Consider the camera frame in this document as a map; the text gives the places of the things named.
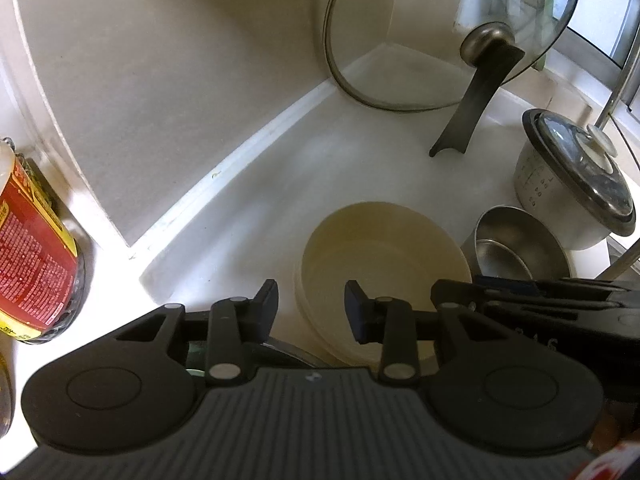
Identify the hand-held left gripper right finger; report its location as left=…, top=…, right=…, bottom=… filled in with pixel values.
left=344, top=280, right=506, bottom=382

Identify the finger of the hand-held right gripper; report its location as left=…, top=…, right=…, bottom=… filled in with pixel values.
left=472, top=276, right=640, bottom=297
left=431, top=280, right=640, bottom=321

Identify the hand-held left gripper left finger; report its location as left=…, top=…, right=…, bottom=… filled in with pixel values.
left=116, top=280, right=279, bottom=383

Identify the small stainless steel bowl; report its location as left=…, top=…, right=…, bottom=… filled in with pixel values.
left=460, top=205, right=571, bottom=286

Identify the large stainless steel plate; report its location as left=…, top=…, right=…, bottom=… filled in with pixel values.
left=260, top=337, right=331, bottom=368

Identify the cream plastic bowl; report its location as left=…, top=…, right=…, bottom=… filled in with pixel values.
left=295, top=201, right=473, bottom=368

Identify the person's right hand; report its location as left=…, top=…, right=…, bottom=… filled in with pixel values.
left=587, top=400, right=632, bottom=453

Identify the metal cooker pot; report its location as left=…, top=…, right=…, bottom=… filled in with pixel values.
left=514, top=140, right=613, bottom=252

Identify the dark-rimmed pot lid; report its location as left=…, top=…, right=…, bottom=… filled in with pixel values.
left=521, top=108, right=637, bottom=237

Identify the chrome rack stand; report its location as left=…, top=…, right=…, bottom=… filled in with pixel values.
left=592, top=35, right=640, bottom=281

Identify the dark oil bottle yellow tag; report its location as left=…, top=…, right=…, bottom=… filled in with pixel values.
left=0, top=355, right=14, bottom=438

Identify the green hanging cloth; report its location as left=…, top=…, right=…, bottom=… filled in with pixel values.
left=517, top=0, right=553, bottom=71

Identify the window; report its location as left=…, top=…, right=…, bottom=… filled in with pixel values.
left=550, top=0, right=640, bottom=63

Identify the glass pan lid black handle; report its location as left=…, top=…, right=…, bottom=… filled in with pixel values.
left=322, top=0, right=583, bottom=158

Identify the red-handled oil bottle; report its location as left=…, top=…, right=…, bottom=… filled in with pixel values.
left=0, top=137, right=87, bottom=346

